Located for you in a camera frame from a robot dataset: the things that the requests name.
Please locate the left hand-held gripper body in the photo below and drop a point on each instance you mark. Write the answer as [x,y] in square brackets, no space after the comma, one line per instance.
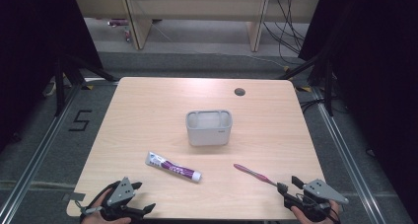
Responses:
[121,191]

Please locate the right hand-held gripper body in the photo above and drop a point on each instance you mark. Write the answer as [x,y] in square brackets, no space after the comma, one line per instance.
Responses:
[320,191]

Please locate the pink toothbrush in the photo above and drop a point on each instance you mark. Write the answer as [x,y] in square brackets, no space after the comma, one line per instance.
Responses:
[253,174]

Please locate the white purple toothpaste tube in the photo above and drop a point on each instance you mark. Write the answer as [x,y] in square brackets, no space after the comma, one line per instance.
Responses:
[172,167]

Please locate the grey plastic holder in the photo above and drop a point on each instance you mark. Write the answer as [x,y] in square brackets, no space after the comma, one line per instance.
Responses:
[208,133]

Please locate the person's right hand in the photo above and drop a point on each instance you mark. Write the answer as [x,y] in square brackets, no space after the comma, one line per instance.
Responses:
[300,218]

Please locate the person's left hand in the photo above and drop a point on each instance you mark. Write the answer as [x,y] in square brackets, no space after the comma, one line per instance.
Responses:
[93,219]

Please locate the grey tape strip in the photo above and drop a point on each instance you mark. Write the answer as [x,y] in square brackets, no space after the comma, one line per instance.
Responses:
[74,196]

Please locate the yellow black tape piece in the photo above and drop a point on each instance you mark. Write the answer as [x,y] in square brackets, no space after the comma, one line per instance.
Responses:
[87,87]
[304,89]

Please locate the black metal stand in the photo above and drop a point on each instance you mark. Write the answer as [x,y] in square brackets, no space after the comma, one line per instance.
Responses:
[59,86]
[328,86]

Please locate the round table grommet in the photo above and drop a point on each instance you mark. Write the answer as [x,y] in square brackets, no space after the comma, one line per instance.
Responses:
[239,91]

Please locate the dark curtain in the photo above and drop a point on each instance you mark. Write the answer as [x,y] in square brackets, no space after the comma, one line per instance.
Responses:
[36,53]
[378,69]

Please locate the small bottle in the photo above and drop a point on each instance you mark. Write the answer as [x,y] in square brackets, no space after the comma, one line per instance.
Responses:
[127,35]

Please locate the pink object on floor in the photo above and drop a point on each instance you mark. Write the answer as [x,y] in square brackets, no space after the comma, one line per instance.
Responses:
[117,22]

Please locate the aluminium floor rail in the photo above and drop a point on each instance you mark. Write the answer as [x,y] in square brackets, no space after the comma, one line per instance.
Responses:
[39,151]
[345,151]

